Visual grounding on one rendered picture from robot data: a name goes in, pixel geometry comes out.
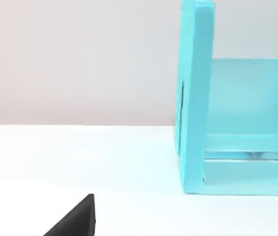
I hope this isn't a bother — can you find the light blue rack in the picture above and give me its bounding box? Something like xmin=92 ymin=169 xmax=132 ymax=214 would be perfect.
xmin=174 ymin=0 xmax=278 ymax=196

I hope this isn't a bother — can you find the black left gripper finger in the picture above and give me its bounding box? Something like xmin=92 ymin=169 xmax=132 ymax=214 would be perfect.
xmin=43 ymin=193 xmax=96 ymax=236

